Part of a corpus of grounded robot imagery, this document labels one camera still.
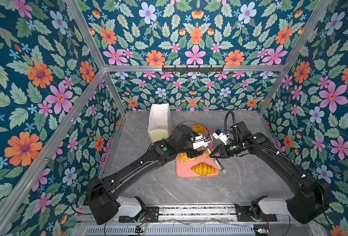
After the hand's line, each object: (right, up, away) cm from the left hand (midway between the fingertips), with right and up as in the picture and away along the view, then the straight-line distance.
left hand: (204, 138), depth 69 cm
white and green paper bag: (-27, +7, +31) cm, 42 cm away
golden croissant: (+2, -20, +15) cm, 25 cm away
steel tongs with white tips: (+6, -11, 0) cm, 13 cm away
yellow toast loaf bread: (+2, +4, +32) cm, 32 cm away
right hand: (+4, -9, +4) cm, 10 cm away
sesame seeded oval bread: (+1, -8, +3) cm, 9 cm away
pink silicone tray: (-10, -21, +19) cm, 30 cm away
